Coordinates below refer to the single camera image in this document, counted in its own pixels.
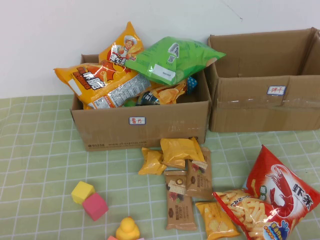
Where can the large yellow snack packet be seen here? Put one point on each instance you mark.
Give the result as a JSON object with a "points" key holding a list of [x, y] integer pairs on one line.
{"points": [[177, 151]]}

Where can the brown wafer biscuit packet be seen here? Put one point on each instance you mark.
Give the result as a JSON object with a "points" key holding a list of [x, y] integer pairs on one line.
{"points": [[200, 185], [178, 212]]}

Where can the yellow cracker packet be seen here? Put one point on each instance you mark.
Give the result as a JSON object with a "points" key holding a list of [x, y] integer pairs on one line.
{"points": [[215, 222]]}

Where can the red shrimp stick bag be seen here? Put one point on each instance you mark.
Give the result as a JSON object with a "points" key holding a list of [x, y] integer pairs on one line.
{"points": [[275, 195]]}

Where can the small green snack packet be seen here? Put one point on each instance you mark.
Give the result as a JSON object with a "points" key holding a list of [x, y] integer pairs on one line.
{"points": [[130, 103]]}

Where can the small yellow snack packet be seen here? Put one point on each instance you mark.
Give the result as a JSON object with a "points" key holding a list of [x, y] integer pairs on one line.
{"points": [[151, 162]]}

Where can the large orange snack bag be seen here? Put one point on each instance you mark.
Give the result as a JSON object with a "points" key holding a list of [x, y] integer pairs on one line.
{"points": [[95, 85]]}

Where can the cardboard box with printed text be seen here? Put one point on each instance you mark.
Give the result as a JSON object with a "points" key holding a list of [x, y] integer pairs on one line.
{"points": [[162, 125]]}

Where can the white label sticker blue border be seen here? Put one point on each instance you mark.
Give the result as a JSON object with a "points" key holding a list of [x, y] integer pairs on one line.
{"points": [[276, 90], [137, 120]]}

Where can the dark blue potato chip bag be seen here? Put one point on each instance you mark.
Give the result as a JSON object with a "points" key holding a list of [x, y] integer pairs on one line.
{"points": [[165, 95]]}

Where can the blue polka dot packet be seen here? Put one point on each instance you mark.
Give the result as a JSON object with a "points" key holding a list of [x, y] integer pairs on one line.
{"points": [[192, 83]]}

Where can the green chip bag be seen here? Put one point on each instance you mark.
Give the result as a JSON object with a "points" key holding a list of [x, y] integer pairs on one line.
{"points": [[175, 57]]}

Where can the orange chip bag with chef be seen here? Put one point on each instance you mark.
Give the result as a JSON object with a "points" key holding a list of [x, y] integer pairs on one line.
{"points": [[125, 45]]}

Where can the large plain cardboard box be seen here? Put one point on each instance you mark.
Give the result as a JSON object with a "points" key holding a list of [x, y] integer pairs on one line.
{"points": [[250, 112]]}

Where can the yellow foam cube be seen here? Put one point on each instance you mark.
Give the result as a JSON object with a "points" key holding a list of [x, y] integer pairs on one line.
{"points": [[81, 191]]}

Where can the pink foam cube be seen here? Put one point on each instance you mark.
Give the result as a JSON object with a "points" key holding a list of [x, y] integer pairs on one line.
{"points": [[95, 206]]}

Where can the yellow rubber duck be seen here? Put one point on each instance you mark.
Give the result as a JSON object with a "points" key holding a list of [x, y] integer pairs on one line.
{"points": [[127, 230]]}

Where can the pink toy block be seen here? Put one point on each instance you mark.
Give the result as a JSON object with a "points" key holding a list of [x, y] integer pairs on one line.
{"points": [[112, 238]]}

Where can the green checked tablecloth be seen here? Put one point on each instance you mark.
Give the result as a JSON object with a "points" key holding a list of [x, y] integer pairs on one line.
{"points": [[37, 162]]}

